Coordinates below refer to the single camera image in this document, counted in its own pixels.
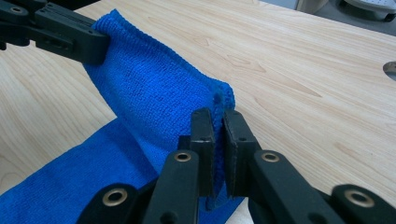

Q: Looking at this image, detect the blue microfibre cloth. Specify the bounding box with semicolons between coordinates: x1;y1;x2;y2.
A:
0;8;246;224

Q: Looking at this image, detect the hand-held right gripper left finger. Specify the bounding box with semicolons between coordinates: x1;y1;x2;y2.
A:
177;107;217;198

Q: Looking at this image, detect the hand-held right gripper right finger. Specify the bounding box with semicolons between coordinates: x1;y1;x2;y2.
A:
221;108;262;198

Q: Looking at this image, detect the grey round stand base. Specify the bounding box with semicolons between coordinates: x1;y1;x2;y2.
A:
334;0;396;23

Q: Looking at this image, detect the beige furniture leg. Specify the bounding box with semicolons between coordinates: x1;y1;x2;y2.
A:
294;0;331;15

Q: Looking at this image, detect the metal desk cable grommet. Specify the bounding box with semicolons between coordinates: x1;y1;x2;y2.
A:
382;61;396;82

